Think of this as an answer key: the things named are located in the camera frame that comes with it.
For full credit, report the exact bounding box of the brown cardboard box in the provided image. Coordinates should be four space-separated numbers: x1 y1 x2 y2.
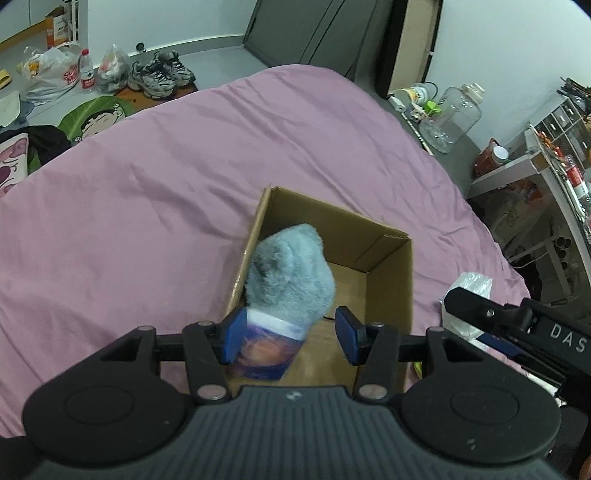
228 187 413 389

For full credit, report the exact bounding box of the white plastic shopping bag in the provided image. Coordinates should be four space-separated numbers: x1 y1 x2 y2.
17 42 81 105

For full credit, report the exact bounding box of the blue pink printed pouch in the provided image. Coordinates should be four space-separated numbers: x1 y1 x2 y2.
231 307 310 381

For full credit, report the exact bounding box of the fluffy light blue plush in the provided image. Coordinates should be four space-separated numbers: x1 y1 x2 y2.
245 224 337 329

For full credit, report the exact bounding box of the pink bed sheet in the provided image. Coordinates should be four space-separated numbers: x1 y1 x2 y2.
1 65 528 437

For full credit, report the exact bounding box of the red label water bottle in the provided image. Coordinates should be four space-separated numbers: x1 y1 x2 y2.
78 49 95 90

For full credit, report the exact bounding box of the clear plastic water jug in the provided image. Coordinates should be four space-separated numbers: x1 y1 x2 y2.
419 82 485 154

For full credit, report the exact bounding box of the white plastic bag large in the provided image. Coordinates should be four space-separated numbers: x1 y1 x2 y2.
441 272 493 343

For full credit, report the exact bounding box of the yellow slipper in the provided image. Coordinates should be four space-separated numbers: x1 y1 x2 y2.
0 69 12 89

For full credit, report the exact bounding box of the green cartoon cushion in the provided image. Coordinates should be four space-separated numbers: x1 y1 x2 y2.
58 96 135 145

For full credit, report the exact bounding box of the cluttered desk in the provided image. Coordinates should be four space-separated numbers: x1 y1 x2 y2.
468 77 590 276

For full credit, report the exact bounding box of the grey sneakers pair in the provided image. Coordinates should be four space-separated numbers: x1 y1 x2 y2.
126 51 197 100

